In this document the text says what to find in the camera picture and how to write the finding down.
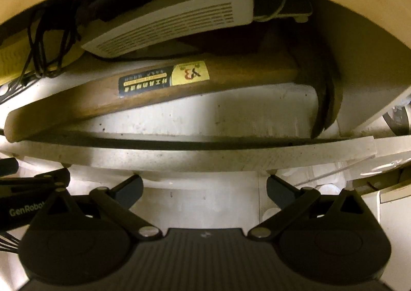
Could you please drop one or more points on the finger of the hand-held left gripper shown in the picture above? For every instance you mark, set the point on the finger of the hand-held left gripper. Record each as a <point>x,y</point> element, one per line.
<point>8,167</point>
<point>57,177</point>

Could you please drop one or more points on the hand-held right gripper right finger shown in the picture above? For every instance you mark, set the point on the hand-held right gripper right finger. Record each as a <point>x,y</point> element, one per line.
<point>280,191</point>

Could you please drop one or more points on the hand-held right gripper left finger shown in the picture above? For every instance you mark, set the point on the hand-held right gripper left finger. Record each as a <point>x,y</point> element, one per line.
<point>130,188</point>

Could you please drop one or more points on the wide cream wooden drawer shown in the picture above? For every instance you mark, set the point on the wide cream wooden drawer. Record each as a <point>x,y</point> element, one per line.
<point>192,156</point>

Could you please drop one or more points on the narrow cream wooden drawer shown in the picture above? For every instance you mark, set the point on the narrow cream wooden drawer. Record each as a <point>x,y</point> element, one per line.
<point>391,149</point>

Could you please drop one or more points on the yellow plastic device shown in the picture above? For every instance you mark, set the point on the yellow plastic device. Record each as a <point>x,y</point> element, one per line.
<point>19,59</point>

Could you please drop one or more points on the white vented router box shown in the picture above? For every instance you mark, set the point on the white vented router box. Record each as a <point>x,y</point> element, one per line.
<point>179,18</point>

